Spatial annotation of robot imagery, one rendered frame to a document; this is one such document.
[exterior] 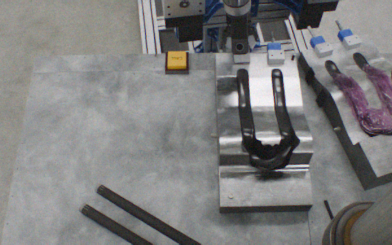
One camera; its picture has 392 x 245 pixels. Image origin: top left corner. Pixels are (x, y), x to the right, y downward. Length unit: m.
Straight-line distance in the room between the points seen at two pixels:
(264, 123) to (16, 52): 1.81
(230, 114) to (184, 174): 0.22
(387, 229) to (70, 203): 1.06
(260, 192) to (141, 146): 0.39
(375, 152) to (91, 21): 1.94
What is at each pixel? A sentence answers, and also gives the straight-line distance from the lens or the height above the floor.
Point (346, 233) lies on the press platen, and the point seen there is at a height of 1.55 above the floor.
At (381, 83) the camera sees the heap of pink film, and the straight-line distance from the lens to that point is 1.50.
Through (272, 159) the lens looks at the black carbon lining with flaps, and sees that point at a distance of 1.34.
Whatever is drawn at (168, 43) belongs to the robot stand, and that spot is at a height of 0.21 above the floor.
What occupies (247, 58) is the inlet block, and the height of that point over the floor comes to 0.92.
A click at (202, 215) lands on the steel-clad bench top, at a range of 1.34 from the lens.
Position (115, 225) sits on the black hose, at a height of 0.85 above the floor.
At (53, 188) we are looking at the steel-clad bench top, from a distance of 1.43.
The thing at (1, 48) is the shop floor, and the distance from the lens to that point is 2.87.
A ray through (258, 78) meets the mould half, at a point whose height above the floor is 0.89.
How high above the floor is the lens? 2.08
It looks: 62 degrees down
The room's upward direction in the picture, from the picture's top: straight up
